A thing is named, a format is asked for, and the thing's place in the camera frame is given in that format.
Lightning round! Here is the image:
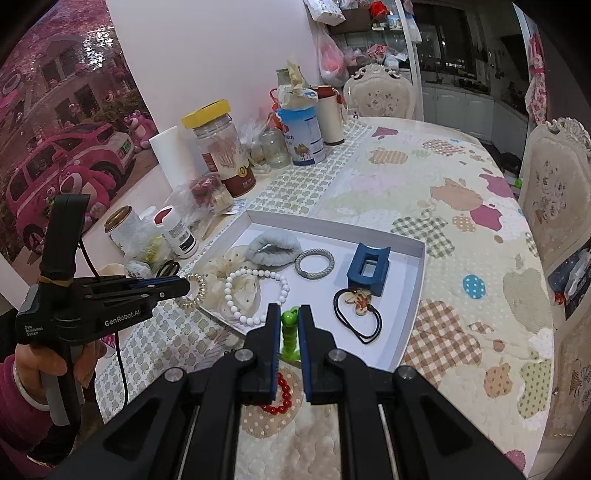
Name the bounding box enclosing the cream bottle with red lid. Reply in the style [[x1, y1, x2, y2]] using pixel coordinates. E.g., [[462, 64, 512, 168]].
[[316, 85, 346, 146]]

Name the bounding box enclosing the green bead bracelet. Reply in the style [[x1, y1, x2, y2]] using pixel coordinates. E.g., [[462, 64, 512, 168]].
[[280, 309, 302, 363]]

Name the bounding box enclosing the cream carved chair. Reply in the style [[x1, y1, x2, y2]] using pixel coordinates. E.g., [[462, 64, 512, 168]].
[[517, 117, 591, 273], [545, 318, 591, 444], [342, 64, 416, 120]]

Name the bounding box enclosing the gold-rim tin can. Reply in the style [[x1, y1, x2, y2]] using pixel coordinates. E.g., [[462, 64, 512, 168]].
[[104, 206, 144, 256]]

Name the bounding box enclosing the pink hanging cloth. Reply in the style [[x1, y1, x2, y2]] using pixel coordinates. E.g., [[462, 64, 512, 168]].
[[526, 28, 548, 125]]

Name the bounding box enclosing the blue hair claw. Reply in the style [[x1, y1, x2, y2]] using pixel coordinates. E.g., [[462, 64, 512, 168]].
[[346, 242, 392, 298]]

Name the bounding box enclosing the white shallow cardboard box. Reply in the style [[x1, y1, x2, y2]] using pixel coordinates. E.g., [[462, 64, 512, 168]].
[[182, 210, 426, 374]]

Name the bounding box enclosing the red bead bracelet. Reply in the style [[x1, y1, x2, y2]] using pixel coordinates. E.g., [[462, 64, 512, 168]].
[[259, 371, 294, 416]]

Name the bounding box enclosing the grey blue scrunchie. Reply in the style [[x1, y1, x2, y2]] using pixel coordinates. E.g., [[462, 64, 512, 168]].
[[245, 232, 300, 268]]

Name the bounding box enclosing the pale bangle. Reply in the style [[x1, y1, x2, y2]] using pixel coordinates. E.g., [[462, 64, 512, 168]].
[[13, 362, 51, 411]]

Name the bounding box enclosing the person's left forearm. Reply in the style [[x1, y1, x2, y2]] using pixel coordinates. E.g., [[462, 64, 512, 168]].
[[0, 360, 79, 462]]

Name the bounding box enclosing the red plastic bag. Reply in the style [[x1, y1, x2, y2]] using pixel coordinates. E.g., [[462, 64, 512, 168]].
[[318, 25, 349, 86]]

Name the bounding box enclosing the red ribbon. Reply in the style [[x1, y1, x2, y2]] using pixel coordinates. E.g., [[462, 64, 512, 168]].
[[269, 88, 289, 134]]

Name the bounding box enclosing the gold spiral hair tie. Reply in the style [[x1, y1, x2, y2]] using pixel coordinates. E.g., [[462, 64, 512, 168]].
[[178, 273, 209, 311]]

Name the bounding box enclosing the white paper towel roll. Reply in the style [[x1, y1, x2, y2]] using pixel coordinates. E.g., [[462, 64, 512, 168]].
[[148, 126, 195, 192]]

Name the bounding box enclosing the patchwork apple print tablecloth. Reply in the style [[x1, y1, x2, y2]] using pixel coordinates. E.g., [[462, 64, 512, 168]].
[[95, 115, 555, 480]]

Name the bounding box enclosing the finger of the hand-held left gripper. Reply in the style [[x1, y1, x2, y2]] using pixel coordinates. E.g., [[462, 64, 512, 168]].
[[134, 281, 191, 302], [127, 276, 189, 287]]

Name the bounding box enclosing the black hair tie with charm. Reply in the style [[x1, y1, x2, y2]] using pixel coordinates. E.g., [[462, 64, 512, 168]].
[[333, 286, 384, 346]]

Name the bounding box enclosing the white bottle with red cap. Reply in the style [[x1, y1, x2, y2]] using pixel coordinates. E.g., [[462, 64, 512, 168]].
[[154, 206, 199, 258]]

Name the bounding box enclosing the cream dotted scrunchie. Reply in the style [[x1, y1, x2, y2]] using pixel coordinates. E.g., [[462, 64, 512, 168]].
[[196, 246, 266, 324]]

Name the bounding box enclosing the person's left hand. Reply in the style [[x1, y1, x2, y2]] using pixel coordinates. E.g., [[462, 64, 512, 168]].
[[14, 342, 106, 393]]

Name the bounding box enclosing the cream crumpled cloth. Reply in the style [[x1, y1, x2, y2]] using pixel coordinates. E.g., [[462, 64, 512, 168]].
[[277, 58, 319, 109]]

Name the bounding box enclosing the bag of red dates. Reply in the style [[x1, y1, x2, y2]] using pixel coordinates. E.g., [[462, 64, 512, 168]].
[[178, 173, 236, 215]]

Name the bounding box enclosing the clear glass jar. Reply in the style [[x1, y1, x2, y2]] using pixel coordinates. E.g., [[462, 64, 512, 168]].
[[261, 129, 291, 169]]

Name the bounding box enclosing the cartoon print tissue pack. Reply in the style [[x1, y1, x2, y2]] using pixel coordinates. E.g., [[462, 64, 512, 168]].
[[95, 262, 155, 278]]

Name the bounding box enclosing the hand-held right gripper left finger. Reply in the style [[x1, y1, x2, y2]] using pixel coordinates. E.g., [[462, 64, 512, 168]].
[[46, 302, 282, 480]]

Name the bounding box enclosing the white bead bracelet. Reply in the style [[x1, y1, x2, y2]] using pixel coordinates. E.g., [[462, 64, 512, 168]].
[[224, 268, 291, 326]]

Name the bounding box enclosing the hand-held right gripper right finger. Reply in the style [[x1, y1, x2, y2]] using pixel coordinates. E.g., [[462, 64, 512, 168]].
[[299, 304, 527, 480]]

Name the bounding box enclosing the black cable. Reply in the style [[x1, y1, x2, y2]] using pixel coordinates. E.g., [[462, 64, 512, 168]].
[[76, 233, 127, 398]]

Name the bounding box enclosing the blue white milk powder can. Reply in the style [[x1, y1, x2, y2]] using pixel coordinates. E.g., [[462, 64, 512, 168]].
[[277, 106, 326, 166]]

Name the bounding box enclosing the grey braided hair tie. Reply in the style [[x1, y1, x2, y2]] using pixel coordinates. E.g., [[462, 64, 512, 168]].
[[294, 248, 334, 280]]

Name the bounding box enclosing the clear plastic bag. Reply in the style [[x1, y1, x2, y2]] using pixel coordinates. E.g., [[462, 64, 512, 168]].
[[122, 217, 174, 273]]

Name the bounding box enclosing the yellow-lid plastic jar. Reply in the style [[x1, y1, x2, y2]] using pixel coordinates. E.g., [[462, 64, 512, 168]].
[[181, 99, 257, 198]]

